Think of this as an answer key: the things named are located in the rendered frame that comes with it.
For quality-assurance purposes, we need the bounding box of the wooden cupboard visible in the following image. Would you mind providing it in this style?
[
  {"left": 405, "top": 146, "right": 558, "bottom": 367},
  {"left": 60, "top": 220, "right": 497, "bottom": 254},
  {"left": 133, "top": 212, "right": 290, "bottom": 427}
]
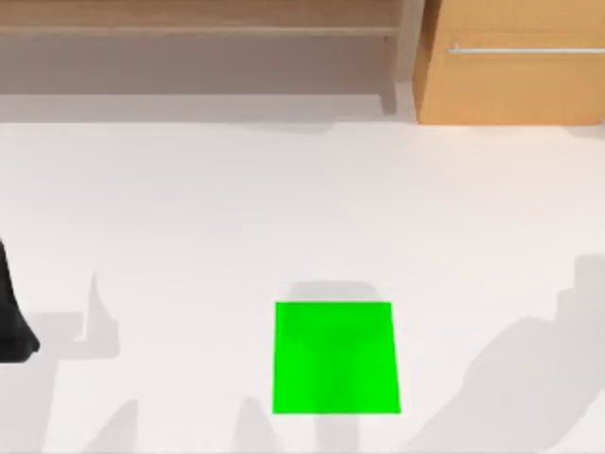
[{"left": 412, "top": 0, "right": 605, "bottom": 126}]

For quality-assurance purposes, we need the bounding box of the flat green square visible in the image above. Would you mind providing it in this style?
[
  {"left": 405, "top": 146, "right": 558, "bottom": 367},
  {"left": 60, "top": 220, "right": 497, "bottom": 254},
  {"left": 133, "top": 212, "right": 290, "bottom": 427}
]
[{"left": 271, "top": 301, "right": 402, "bottom": 415}]

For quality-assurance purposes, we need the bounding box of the open wooden shelf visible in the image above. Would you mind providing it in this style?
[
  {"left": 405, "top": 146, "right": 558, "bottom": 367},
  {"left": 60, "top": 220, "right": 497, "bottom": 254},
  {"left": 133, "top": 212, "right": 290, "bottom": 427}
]
[{"left": 0, "top": 0, "right": 424, "bottom": 114}]

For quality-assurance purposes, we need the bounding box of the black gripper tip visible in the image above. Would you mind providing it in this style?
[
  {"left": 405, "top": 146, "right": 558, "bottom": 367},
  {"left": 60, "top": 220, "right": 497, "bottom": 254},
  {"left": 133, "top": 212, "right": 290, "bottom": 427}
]
[{"left": 0, "top": 240, "right": 41, "bottom": 364}]

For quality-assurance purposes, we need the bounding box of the long metal handle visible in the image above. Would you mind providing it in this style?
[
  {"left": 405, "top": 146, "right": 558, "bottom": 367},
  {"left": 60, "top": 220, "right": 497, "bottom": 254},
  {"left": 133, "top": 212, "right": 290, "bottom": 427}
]
[{"left": 448, "top": 43, "right": 605, "bottom": 55}]

